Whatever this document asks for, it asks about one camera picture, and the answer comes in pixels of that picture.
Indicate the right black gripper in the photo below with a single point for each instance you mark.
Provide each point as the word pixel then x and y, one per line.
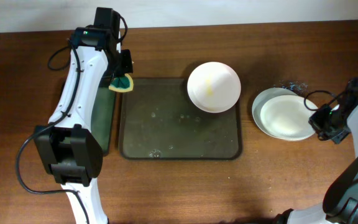
pixel 315 121

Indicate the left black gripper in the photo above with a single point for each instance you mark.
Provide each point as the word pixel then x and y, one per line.
pixel 128 68

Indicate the green yellow sponge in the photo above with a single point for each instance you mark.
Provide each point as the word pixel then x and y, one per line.
pixel 122 84

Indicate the white plate with yellow stain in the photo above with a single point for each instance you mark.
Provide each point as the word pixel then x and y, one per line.
pixel 287 118

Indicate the light grey plate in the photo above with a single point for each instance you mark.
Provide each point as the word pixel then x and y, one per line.
pixel 261 99

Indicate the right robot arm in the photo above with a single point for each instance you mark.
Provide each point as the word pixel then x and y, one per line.
pixel 340 203

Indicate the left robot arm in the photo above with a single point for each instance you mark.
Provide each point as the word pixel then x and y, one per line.
pixel 75 140

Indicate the small dark green tray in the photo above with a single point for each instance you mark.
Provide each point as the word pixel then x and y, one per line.
pixel 93 109

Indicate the large brown tray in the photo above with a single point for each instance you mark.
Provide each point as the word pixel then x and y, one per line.
pixel 159 121

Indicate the pinkish white plate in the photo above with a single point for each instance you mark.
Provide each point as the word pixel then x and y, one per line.
pixel 214 87

